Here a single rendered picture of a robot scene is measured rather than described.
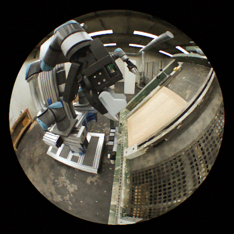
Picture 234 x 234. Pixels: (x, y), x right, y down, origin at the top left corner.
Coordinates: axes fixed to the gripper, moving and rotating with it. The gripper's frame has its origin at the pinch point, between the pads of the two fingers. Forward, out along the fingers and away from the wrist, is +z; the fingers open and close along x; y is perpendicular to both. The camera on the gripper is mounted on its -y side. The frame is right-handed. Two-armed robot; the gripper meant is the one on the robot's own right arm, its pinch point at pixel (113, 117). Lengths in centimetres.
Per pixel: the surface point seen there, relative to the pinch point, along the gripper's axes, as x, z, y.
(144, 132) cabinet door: 22.1, 35.0, 5.3
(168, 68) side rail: 79, 7, 69
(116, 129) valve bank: 53, 50, -29
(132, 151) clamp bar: 7.7, 33.4, -5.7
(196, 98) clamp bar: 9.4, 13.0, 42.4
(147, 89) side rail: 80, 27, 27
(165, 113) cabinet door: 24.5, 26.7, 24.6
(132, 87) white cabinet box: 423, 112, 18
